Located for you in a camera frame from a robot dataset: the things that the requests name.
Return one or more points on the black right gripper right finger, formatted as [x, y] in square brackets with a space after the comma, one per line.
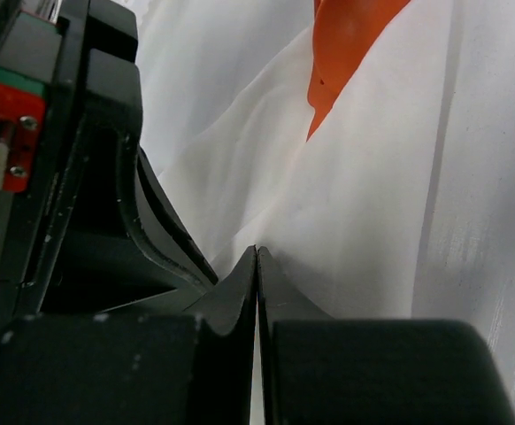
[321, 370]

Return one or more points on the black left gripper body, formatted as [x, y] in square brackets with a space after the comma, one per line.
[84, 224]

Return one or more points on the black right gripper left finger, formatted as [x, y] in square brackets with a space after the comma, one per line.
[194, 367]

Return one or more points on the white paper napkin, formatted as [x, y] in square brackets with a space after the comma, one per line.
[227, 131]

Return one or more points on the orange plastic spoon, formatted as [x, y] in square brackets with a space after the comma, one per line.
[342, 34]

